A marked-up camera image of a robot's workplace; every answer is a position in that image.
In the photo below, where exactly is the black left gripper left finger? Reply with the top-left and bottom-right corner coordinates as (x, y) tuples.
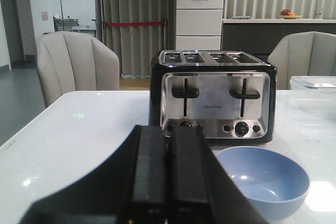
(26, 125), (166, 223)

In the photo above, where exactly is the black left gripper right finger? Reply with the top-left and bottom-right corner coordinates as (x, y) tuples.
(168, 126), (266, 223)

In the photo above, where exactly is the blue bowl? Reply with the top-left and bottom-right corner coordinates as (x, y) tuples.
(216, 146), (310, 221)

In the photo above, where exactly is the black and chrome toaster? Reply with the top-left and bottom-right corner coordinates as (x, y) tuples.
(149, 50), (277, 145)

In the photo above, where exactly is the left grey armchair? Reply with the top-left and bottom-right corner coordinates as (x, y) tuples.
(36, 31), (120, 106)

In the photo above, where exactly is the grey armchair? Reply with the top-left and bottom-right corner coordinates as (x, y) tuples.
(268, 31), (335, 90)
(36, 31), (120, 106)

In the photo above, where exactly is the clear plastic food container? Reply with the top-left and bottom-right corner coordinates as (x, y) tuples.
(290, 76), (335, 91)

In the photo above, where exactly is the red barrier belt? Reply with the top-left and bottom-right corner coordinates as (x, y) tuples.
(101, 20), (165, 27)

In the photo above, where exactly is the dark kitchen counter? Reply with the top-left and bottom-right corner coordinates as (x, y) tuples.
(221, 18), (335, 57)

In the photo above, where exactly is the white refrigerator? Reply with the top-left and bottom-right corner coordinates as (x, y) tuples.
(175, 0), (224, 50)

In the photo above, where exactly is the metal trolley cart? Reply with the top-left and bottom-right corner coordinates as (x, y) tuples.
(53, 0), (80, 32)

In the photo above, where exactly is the right grey armchair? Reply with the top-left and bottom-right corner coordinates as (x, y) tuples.
(268, 31), (335, 90)

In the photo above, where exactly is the grey curtain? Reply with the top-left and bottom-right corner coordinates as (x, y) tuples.
(95, 0), (176, 76)

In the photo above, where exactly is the fruit plate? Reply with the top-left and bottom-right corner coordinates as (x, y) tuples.
(279, 9), (302, 19)

